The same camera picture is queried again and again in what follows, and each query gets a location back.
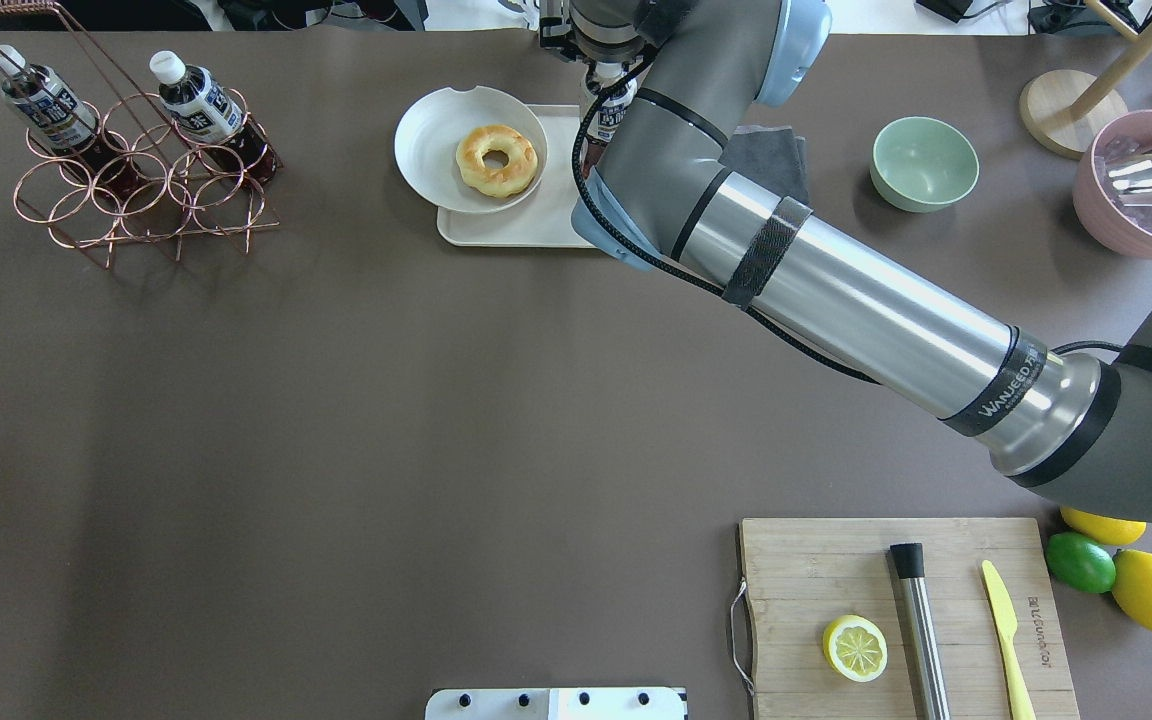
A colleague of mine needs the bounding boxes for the half lemon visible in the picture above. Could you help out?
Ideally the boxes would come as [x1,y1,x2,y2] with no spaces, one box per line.
[823,614,890,683]

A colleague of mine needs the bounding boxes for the tea bottle front left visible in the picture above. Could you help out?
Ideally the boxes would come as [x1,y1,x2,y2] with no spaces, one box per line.
[147,50,279,184]

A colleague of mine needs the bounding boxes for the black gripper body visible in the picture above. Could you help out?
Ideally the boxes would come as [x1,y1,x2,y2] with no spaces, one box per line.
[540,1,657,63]

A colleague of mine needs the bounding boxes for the green bowl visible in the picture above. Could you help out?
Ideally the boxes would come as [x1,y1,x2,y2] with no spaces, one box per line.
[869,118,980,213]

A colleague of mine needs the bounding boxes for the yellow lemon upper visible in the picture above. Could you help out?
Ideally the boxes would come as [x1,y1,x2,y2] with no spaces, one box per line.
[1059,506,1149,547]

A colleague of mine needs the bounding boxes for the steel muddler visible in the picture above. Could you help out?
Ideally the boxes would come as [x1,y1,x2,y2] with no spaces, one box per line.
[890,541,952,719]

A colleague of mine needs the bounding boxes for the yellow plastic knife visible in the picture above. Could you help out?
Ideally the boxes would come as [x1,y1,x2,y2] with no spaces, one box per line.
[980,560,1037,720]

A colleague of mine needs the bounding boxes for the donut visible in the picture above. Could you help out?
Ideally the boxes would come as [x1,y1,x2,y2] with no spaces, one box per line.
[456,124,540,199]

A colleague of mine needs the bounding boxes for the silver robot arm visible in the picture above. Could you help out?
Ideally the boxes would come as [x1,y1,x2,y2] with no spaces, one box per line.
[564,1,1152,521]

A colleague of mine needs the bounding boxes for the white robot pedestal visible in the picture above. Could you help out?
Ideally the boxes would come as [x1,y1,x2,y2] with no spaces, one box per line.
[424,685,690,719]

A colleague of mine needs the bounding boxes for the tea bottle top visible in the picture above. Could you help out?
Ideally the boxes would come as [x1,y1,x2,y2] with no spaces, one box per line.
[579,71,637,179]

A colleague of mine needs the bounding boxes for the copper wire bottle rack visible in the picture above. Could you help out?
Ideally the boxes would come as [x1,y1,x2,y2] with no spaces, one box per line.
[0,1,283,270]

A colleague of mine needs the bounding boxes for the cream tray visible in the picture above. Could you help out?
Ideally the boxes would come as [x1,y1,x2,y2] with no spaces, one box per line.
[435,104,593,250]

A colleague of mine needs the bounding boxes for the green lime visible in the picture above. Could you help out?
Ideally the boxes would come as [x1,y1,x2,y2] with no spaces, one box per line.
[1044,532,1117,594]

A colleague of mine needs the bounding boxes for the wooden cutting board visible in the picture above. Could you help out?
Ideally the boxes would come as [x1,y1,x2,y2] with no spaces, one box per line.
[738,518,1079,719]

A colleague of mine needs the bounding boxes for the wooden cup stand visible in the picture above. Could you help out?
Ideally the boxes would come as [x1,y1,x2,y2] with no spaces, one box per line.
[1020,1,1152,160]

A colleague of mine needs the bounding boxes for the pink bowl with ice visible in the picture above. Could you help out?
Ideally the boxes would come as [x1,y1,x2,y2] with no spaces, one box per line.
[1073,109,1152,259]

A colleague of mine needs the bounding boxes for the grey folded cloth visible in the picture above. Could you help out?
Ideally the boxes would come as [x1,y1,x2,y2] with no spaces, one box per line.
[719,126,812,206]

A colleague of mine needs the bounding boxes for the tea bottle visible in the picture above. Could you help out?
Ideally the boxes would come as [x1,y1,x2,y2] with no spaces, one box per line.
[0,45,142,200]
[579,71,637,179]
[147,50,279,184]

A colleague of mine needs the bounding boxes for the tea bottle front right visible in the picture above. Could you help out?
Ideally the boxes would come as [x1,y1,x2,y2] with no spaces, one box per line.
[0,45,142,200]

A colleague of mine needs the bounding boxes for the white plate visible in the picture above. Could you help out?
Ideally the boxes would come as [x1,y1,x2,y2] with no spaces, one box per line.
[394,86,548,214]

